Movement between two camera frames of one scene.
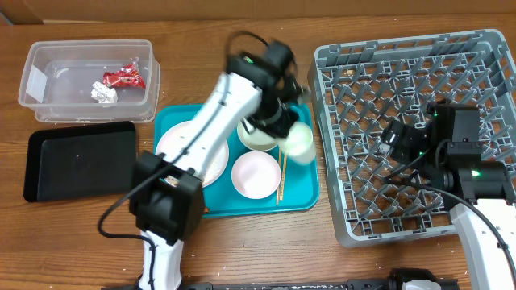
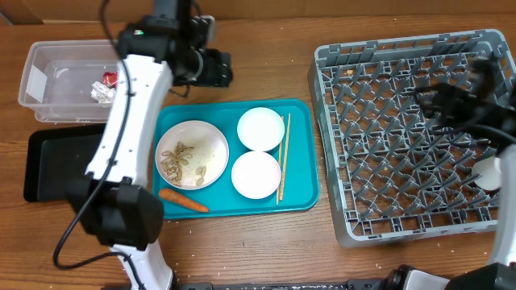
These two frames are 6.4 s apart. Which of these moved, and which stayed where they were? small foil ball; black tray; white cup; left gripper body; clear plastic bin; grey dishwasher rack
Moved: left gripper body; white cup
Stayed: clear plastic bin; grey dishwasher rack; black tray; small foil ball
